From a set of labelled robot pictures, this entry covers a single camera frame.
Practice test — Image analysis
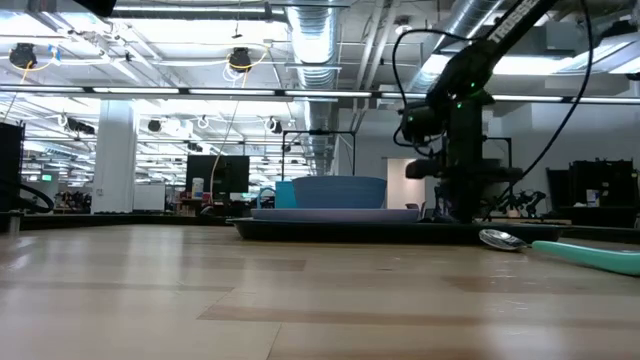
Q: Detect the black cabinet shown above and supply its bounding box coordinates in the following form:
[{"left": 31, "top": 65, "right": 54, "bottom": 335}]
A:
[{"left": 547, "top": 158, "right": 640, "bottom": 229}]

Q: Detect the dark green tray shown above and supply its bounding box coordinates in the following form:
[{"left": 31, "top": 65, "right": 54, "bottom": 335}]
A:
[{"left": 227, "top": 217, "right": 566, "bottom": 246}]

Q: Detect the lavender plate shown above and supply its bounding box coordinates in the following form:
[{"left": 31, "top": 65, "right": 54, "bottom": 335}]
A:
[{"left": 249, "top": 207, "right": 421, "bottom": 224}]

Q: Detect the black ceiling cable reel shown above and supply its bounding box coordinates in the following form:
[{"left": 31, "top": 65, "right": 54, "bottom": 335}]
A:
[
  {"left": 9, "top": 42, "right": 37, "bottom": 70},
  {"left": 228, "top": 46, "right": 253, "bottom": 72}
]

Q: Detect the white column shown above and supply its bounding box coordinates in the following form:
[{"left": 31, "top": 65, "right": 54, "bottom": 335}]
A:
[{"left": 91, "top": 99, "right": 139, "bottom": 215}]

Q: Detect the white cabinet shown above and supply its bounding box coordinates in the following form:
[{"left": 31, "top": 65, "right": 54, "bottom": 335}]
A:
[{"left": 132, "top": 183, "right": 167, "bottom": 212}]

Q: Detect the black background station frame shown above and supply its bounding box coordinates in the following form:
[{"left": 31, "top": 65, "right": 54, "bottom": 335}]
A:
[{"left": 482, "top": 135, "right": 513, "bottom": 171}]

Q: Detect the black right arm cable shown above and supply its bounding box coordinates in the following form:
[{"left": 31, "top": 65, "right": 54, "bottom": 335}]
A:
[{"left": 482, "top": 0, "right": 594, "bottom": 221}]

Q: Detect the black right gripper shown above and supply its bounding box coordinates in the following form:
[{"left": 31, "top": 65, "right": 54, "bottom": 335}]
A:
[{"left": 404, "top": 149, "right": 524, "bottom": 224}]

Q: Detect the blue bowl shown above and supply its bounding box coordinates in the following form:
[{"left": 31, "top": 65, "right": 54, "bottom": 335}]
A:
[{"left": 291, "top": 174, "right": 389, "bottom": 210}]

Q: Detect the black monitor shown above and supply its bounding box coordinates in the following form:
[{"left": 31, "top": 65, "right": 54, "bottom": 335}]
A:
[{"left": 185, "top": 154, "right": 250, "bottom": 206}]

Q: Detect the silver ventilation duct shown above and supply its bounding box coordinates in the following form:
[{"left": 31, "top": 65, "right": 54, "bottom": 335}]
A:
[{"left": 284, "top": 0, "right": 344, "bottom": 176}]

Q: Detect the black looped cable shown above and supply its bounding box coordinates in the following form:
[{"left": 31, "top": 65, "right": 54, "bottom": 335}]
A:
[{"left": 0, "top": 178, "right": 55, "bottom": 211}]

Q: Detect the spoon with teal handle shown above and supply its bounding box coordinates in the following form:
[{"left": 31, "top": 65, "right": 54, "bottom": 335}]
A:
[{"left": 478, "top": 228, "right": 640, "bottom": 277}]

